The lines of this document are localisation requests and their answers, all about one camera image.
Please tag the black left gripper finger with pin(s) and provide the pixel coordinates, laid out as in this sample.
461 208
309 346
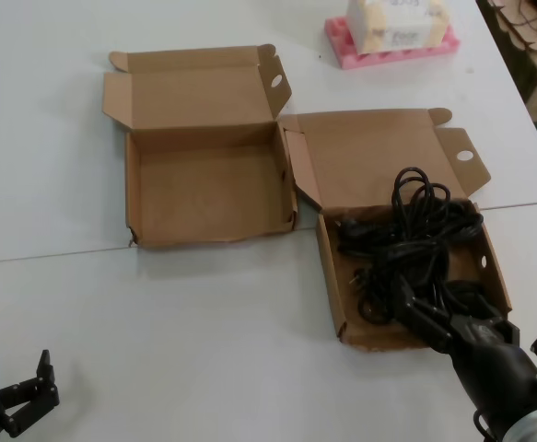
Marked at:
33 382
35 407

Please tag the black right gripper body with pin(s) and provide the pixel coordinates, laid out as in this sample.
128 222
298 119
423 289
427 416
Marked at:
493 364

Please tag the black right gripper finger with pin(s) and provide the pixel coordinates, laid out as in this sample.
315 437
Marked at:
482 306
422 317

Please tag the empty brown cardboard box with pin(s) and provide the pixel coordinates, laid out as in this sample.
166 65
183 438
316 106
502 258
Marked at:
213 198

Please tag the white taped foam box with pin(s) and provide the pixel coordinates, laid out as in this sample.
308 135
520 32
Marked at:
394 25

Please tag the pink foam tray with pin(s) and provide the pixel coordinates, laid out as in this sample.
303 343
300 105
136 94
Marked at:
355 55

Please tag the dark corrugated cardboard stack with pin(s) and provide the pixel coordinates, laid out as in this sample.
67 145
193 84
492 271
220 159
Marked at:
512 37

